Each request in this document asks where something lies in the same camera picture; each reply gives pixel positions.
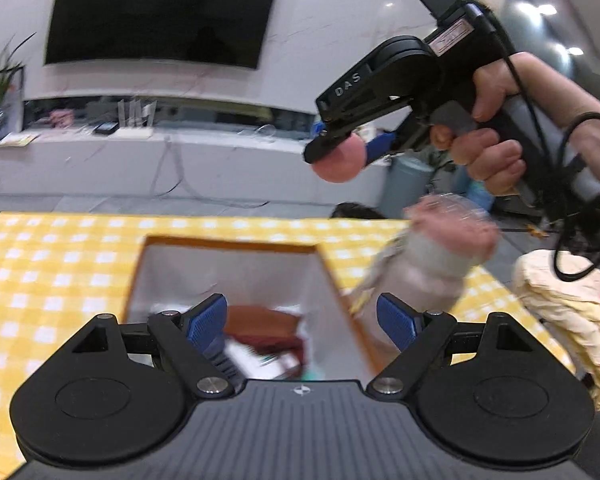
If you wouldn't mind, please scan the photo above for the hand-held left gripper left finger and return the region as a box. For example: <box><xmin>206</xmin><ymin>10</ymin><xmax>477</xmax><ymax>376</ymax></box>
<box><xmin>70</xmin><ymin>292</ymin><xmax>234</xmax><ymax>399</ymax></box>

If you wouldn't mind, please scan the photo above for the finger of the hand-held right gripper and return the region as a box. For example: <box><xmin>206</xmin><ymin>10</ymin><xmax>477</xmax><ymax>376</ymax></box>
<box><xmin>303</xmin><ymin>119</ymin><xmax>357</xmax><ymax>165</ymax></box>
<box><xmin>361</xmin><ymin>125</ymin><xmax>422</xmax><ymax>167</ymax></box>

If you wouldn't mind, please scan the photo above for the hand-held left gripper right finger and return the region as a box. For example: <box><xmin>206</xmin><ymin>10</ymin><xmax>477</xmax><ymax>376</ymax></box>
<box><xmin>366</xmin><ymin>291</ymin><xmax>532</xmax><ymax>397</ymax></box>

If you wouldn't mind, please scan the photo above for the pink ball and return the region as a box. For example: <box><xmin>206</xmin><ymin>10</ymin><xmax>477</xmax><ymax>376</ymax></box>
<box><xmin>313</xmin><ymin>134</ymin><xmax>368</xmax><ymax>183</ymax></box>

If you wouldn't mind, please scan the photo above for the orange storage box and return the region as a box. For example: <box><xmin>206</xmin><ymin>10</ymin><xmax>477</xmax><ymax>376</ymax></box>
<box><xmin>121</xmin><ymin>233</ymin><xmax>382</xmax><ymax>382</ymax></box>

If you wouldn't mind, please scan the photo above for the maroon cloth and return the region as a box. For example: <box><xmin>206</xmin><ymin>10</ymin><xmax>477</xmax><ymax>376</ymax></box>
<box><xmin>219</xmin><ymin>304</ymin><xmax>307</xmax><ymax>357</ymax></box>

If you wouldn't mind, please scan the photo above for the white striped sock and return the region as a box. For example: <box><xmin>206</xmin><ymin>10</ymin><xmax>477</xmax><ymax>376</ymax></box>
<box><xmin>224</xmin><ymin>339</ymin><xmax>302</xmax><ymax>382</ymax></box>

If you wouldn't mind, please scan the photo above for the person's right forearm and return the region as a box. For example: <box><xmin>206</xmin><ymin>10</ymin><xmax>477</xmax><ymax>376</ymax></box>
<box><xmin>525</xmin><ymin>52</ymin><xmax>600</xmax><ymax>186</ymax></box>

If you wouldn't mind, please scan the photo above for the person's right hand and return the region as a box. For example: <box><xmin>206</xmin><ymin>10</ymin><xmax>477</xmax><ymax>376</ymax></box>
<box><xmin>429</xmin><ymin>52</ymin><xmax>552</xmax><ymax>197</ymax></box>

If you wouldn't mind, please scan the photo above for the grey trash bin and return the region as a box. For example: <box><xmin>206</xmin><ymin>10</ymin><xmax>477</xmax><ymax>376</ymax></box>
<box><xmin>384</xmin><ymin>151</ymin><xmax>437</xmax><ymax>221</ymax></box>

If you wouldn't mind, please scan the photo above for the beige water bottle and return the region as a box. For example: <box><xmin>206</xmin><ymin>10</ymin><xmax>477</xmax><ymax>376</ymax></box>
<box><xmin>351</xmin><ymin>194</ymin><xmax>499</xmax><ymax>367</ymax></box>

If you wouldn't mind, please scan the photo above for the dark fuzzy object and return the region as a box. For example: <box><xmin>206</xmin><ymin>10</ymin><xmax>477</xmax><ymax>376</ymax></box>
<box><xmin>329</xmin><ymin>201</ymin><xmax>387</xmax><ymax>221</ymax></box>

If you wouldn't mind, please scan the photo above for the blue water jug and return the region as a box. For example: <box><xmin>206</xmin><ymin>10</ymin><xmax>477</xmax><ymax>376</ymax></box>
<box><xmin>466</xmin><ymin>179</ymin><xmax>497</xmax><ymax>212</ymax></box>

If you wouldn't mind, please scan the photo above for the white television cabinet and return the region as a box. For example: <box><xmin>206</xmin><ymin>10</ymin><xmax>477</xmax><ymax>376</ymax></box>
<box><xmin>0</xmin><ymin>91</ymin><xmax>397</xmax><ymax>207</ymax></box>

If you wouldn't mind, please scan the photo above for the yellow checkered tablecloth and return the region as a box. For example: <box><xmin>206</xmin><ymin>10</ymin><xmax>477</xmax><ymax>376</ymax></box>
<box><xmin>0</xmin><ymin>211</ymin><xmax>577</xmax><ymax>480</ymax></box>

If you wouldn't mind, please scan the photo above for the cream quilted cushion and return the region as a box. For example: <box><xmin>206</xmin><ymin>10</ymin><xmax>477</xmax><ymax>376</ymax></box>
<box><xmin>510</xmin><ymin>249</ymin><xmax>600</xmax><ymax>412</ymax></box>

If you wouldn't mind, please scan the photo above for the white router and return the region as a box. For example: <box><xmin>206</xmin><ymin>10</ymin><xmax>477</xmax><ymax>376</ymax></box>
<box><xmin>116</xmin><ymin>98</ymin><xmax>157</xmax><ymax>129</ymax></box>

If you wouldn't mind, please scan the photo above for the green potted plant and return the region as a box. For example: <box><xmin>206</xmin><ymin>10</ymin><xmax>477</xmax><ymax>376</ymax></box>
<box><xmin>0</xmin><ymin>31</ymin><xmax>37</xmax><ymax>112</ymax></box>

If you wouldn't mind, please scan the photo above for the black cable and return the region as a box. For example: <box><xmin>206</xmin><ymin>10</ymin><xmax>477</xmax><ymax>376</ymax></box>
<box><xmin>459</xmin><ymin>0</ymin><xmax>600</xmax><ymax>284</ymax></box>

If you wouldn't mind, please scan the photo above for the black wall television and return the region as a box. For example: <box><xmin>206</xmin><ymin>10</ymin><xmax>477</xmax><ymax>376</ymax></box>
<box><xmin>43</xmin><ymin>0</ymin><xmax>287</xmax><ymax>71</ymax></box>

